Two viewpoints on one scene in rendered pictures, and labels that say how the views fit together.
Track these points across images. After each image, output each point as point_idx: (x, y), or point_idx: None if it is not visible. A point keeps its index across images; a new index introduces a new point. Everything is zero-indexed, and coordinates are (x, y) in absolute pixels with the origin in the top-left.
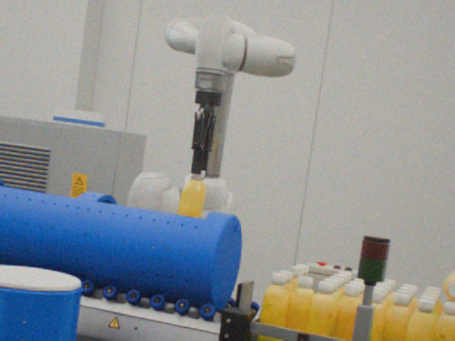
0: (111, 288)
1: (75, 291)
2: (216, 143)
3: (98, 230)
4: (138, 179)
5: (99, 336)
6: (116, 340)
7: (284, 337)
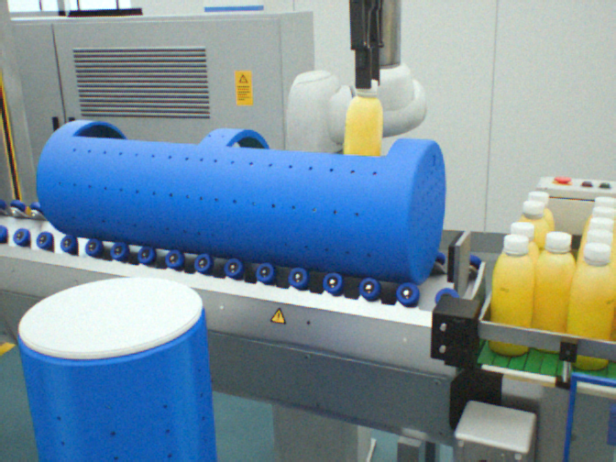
0: (267, 267)
1: (190, 333)
2: (390, 20)
3: (232, 192)
4: (295, 85)
5: (259, 335)
6: (284, 340)
7: (537, 345)
